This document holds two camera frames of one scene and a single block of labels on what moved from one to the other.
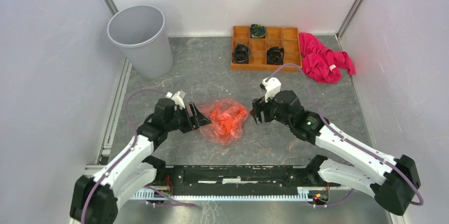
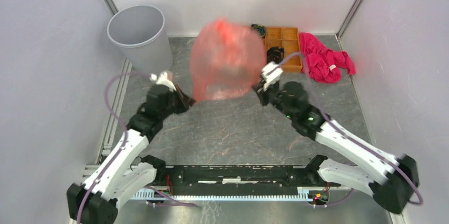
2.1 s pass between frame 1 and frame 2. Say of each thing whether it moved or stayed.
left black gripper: moved
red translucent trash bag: moved
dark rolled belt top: stayed
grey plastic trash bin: stayed
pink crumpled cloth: stayed
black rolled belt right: stayed
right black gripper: moved
